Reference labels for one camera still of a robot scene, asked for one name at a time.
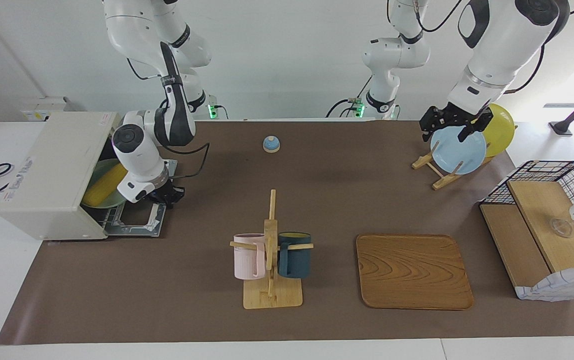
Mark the glass oven door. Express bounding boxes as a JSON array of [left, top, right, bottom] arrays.
[[103, 159, 179, 238]]

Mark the yellow corn cob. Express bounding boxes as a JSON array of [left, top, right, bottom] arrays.
[[83, 162, 129, 207]]

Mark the light green plate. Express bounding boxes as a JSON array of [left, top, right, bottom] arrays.
[[81, 158, 131, 210]]

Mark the white toaster oven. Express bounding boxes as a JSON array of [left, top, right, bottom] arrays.
[[0, 111, 124, 242]]

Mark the light blue plate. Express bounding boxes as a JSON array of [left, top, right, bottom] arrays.
[[430, 123, 488, 175]]

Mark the yellow plate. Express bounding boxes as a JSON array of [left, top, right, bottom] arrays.
[[476, 103, 516, 153]]

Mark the wooden plate rack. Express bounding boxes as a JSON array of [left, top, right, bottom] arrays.
[[411, 125, 518, 191]]

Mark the brown table mat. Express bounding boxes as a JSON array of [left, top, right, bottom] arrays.
[[0, 120, 574, 346]]

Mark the pink mug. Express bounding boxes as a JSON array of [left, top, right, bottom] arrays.
[[233, 233, 267, 281]]

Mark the wooden step shelf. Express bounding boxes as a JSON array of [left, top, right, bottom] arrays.
[[480, 180, 574, 301]]

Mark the small clear glass bowl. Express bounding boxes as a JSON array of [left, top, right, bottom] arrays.
[[549, 217, 574, 238]]

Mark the brown wooden tray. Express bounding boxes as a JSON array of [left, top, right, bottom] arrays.
[[356, 234, 475, 311]]

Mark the wooden mug rack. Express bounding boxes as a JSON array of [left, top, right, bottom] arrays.
[[230, 189, 314, 310]]

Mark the dark blue mug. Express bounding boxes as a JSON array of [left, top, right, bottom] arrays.
[[277, 231, 313, 279]]

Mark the white socket box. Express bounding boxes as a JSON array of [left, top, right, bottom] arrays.
[[21, 97, 75, 122]]

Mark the white checkered cloth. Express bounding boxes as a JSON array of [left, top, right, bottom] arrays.
[[514, 263, 574, 302]]

